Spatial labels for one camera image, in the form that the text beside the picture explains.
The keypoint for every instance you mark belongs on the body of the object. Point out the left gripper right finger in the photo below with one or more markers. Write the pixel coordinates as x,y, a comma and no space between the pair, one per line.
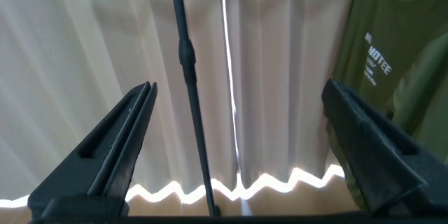
371,154

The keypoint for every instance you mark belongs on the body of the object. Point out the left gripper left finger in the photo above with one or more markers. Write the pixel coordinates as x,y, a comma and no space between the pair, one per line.
105,154

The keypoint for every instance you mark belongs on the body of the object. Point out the green printed shirt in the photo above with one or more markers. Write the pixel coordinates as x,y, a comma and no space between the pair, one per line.
378,14

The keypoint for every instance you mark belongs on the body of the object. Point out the black clothes rack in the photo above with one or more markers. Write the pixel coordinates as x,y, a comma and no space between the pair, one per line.
187,59

